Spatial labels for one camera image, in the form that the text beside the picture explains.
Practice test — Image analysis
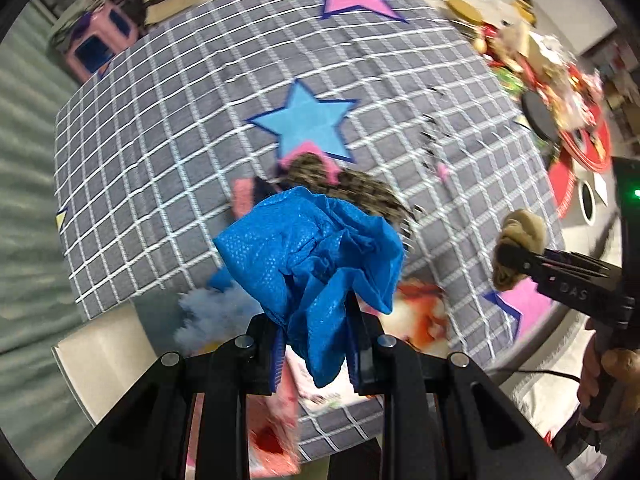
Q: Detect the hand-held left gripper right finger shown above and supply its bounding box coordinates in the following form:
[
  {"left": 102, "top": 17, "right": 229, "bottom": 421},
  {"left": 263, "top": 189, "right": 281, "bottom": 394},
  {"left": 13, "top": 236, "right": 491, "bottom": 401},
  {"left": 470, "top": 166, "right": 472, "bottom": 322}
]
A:
[{"left": 345, "top": 292, "right": 571, "bottom": 480}]

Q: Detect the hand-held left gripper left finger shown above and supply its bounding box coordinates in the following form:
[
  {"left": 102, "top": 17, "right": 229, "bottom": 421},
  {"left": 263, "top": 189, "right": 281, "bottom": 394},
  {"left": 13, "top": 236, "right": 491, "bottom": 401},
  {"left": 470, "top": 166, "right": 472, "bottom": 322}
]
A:
[{"left": 55, "top": 310, "right": 288, "bottom": 480}]

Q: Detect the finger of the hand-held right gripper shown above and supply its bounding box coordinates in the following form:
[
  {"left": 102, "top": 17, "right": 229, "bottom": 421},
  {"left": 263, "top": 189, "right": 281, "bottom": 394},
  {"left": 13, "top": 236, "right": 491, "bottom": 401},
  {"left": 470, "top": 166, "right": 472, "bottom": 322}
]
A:
[{"left": 497, "top": 242, "right": 621, "bottom": 282}]

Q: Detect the beige scrunchie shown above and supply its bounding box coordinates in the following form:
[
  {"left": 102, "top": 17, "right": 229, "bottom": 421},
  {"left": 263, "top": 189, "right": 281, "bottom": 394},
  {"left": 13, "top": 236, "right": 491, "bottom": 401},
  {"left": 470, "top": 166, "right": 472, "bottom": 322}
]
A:
[{"left": 492, "top": 208, "right": 548, "bottom": 292}]

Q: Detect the leopard print scrunchie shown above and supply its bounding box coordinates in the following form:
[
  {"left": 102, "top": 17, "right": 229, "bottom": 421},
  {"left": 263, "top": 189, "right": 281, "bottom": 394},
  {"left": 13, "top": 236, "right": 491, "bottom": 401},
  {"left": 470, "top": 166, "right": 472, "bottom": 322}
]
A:
[{"left": 285, "top": 154, "right": 418, "bottom": 241}]

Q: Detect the white cardboard box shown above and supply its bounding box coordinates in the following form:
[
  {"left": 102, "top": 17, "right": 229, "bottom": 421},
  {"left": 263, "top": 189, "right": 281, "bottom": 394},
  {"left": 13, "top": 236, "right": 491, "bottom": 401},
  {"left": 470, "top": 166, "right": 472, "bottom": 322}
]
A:
[{"left": 51, "top": 300, "right": 201, "bottom": 428}]

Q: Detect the person's right hand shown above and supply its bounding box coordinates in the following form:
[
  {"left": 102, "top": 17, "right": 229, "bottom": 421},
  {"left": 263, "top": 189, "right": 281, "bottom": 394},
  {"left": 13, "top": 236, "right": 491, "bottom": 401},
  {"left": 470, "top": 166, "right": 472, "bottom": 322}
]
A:
[{"left": 577, "top": 327, "right": 640, "bottom": 421}]

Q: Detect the floral tissue pack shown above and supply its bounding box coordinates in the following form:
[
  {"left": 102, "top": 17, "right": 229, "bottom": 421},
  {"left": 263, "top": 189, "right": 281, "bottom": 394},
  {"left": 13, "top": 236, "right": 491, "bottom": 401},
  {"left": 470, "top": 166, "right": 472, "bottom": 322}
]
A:
[{"left": 395, "top": 280, "right": 451, "bottom": 351}]

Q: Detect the light blue fluffy cloth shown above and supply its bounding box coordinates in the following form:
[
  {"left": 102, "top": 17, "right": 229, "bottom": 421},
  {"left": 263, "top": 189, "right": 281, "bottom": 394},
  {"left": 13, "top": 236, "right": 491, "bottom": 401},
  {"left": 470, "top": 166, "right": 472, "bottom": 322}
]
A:
[{"left": 175, "top": 282, "right": 261, "bottom": 356}]

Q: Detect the white cup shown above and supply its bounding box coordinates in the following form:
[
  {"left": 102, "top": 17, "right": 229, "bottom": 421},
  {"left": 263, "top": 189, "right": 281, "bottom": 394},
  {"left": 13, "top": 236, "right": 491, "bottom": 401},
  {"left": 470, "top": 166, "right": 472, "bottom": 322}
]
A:
[{"left": 577, "top": 179, "right": 599, "bottom": 224}]

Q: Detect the red round tray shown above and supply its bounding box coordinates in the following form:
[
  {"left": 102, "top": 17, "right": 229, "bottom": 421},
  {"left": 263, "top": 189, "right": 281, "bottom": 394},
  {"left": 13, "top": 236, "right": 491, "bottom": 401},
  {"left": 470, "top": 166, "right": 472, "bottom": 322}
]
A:
[{"left": 547, "top": 110, "right": 613, "bottom": 221}]

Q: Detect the black round disc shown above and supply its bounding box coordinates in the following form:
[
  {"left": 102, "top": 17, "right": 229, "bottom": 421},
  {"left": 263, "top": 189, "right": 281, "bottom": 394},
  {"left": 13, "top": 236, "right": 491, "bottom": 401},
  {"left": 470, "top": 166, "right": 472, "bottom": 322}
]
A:
[{"left": 521, "top": 91, "right": 558, "bottom": 143}]

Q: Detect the pile of assorted clutter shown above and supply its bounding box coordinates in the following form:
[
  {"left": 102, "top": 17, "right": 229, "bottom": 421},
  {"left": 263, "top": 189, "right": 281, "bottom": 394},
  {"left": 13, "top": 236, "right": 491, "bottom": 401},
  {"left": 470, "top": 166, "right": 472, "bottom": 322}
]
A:
[{"left": 446, "top": 0, "right": 608, "bottom": 131}]

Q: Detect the grey checked star blanket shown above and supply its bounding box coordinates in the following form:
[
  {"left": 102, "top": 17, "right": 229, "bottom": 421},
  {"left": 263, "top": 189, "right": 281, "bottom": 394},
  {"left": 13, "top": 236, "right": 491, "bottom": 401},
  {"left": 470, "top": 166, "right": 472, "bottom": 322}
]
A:
[{"left": 52, "top": 0, "right": 561, "bottom": 461}]

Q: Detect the green curtain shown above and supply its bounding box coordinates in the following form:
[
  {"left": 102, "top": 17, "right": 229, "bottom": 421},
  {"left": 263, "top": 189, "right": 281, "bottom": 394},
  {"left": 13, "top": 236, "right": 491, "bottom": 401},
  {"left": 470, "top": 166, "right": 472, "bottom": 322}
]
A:
[{"left": 0, "top": 0, "right": 101, "bottom": 431}]

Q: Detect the pink plastic stool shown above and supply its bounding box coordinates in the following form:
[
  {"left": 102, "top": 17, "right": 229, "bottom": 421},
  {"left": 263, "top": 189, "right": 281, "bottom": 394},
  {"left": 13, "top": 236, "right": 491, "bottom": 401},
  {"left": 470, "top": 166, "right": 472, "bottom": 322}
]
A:
[{"left": 50, "top": 0, "right": 141, "bottom": 83}]

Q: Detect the black cable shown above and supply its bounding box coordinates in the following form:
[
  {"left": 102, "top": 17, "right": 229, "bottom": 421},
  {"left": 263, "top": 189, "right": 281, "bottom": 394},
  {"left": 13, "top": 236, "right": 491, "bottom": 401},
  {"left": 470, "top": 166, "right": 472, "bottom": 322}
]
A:
[{"left": 495, "top": 366, "right": 582, "bottom": 380}]

